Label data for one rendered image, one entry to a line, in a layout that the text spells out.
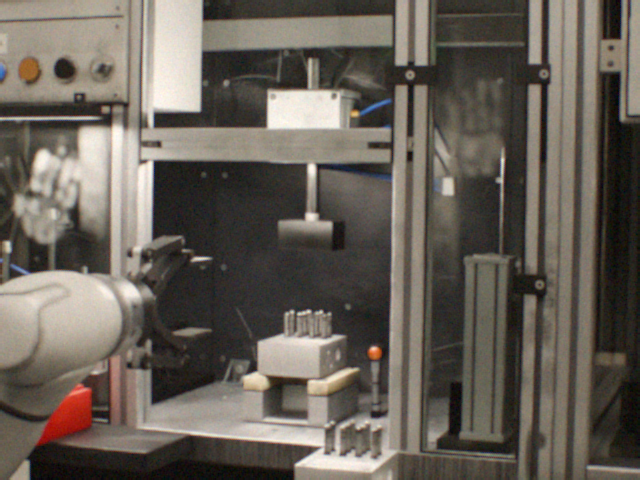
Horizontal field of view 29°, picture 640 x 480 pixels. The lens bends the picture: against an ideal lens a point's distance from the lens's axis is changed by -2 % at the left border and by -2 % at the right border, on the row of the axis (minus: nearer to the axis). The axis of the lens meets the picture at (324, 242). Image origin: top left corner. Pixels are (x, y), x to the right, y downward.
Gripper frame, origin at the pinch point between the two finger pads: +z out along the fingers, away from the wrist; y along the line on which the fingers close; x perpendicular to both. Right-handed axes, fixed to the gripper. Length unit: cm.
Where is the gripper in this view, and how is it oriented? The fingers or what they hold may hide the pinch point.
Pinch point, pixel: (192, 298)
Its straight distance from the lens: 153.6
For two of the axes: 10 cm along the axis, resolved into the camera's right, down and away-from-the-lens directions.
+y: 0.2, -10.0, -0.5
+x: -9.4, -0.3, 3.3
